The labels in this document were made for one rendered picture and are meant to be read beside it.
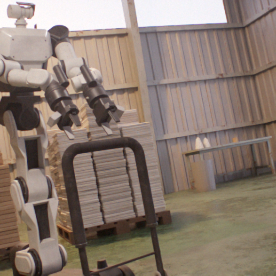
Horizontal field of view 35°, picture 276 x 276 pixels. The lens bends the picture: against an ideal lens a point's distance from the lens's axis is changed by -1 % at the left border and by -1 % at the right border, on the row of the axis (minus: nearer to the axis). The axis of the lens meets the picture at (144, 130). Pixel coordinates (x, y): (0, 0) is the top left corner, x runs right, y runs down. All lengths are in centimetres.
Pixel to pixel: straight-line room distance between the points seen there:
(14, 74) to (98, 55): 763
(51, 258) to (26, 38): 103
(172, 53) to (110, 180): 578
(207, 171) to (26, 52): 640
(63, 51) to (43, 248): 94
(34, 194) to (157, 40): 810
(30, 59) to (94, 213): 277
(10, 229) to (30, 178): 218
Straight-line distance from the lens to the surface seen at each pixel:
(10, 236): 430
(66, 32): 226
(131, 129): 476
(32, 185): 214
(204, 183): 820
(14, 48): 208
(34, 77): 174
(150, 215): 169
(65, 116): 162
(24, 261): 220
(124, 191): 468
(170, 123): 962
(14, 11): 216
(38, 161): 220
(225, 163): 1015
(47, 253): 216
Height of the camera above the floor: 64
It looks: 5 degrees up
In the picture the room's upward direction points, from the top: 10 degrees counter-clockwise
